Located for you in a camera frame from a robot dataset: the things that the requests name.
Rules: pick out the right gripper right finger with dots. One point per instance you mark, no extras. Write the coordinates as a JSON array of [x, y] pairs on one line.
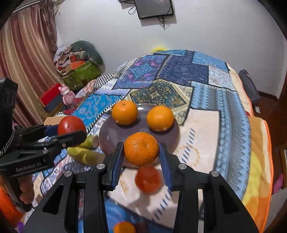
[[169, 166]]

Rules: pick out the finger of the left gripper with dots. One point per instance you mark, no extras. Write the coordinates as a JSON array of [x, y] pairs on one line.
[[39, 130], [72, 139]]

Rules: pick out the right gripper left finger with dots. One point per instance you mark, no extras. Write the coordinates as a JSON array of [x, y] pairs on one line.
[[113, 166]]

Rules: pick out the red tomato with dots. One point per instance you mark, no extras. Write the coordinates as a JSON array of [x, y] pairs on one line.
[[148, 180], [70, 124]]

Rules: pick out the yellow-green banana piece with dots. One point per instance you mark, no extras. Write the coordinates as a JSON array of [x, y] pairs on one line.
[[85, 156], [91, 142]]

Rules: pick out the rough-skinned small mandarin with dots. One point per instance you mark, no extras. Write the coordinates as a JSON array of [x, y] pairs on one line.
[[141, 149]]

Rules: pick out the smaller smooth orange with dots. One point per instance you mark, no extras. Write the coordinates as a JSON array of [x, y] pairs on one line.
[[160, 118]]

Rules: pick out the large orange with stem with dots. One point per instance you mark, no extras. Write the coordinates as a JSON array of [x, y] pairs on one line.
[[125, 112]]

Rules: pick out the person's left hand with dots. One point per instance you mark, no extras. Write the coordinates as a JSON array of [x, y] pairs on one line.
[[27, 188]]

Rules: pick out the red box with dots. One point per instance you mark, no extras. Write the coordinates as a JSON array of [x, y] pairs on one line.
[[52, 98]]

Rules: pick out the brown round plate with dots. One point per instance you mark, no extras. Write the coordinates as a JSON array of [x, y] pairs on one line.
[[111, 133]]

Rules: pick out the pink plush toy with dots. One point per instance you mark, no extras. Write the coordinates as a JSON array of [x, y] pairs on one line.
[[67, 95]]

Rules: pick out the small orange mandarin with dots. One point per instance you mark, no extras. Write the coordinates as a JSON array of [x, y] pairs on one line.
[[124, 227]]

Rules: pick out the green storage box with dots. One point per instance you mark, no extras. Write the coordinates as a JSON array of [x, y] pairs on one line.
[[81, 76]]

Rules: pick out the patchwork blue bedspread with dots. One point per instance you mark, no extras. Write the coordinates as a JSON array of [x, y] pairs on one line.
[[215, 133]]

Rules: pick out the striped pink curtain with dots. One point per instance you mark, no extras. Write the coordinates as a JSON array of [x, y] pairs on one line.
[[28, 46]]

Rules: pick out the dark green cushion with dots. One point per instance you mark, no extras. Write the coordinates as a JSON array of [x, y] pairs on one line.
[[88, 47]]

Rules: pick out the orange yellow blanket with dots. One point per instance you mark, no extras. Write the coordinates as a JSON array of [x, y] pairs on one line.
[[259, 189]]

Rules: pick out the yellow fluffy object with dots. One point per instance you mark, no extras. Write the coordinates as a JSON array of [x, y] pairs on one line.
[[158, 49]]

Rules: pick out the dark bag by wall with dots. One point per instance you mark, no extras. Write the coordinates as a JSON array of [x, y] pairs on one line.
[[249, 86]]

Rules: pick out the wall-mounted black television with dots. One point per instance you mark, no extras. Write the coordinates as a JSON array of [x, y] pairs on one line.
[[153, 8]]

